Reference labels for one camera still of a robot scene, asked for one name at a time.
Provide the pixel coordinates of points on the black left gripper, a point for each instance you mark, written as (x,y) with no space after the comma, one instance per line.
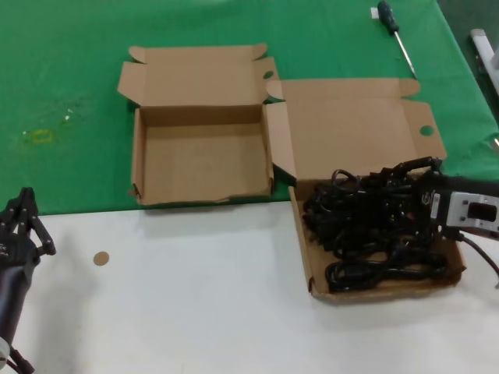
(15,251)

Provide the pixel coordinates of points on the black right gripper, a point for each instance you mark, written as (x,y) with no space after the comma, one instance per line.
(460,184)

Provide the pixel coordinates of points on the large open cardboard box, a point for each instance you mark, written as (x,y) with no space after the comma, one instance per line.
(351,128)

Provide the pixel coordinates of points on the cardboard box with torn rim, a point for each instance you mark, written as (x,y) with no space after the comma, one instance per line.
(202,156)

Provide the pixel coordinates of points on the round brown cardboard disc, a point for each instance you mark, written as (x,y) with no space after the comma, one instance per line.
(101,258)

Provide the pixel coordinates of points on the small white debris speck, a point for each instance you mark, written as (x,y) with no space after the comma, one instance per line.
(69,113)

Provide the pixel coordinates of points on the green table cloth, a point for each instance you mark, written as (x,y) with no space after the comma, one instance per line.
(58,58)

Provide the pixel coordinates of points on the small white paper tag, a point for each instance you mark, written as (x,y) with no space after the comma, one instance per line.
(374,13)

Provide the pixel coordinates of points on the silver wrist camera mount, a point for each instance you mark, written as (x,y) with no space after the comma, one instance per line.
(456,210)

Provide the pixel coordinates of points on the grey metal frame bar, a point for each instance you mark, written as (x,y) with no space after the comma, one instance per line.
(483,46)

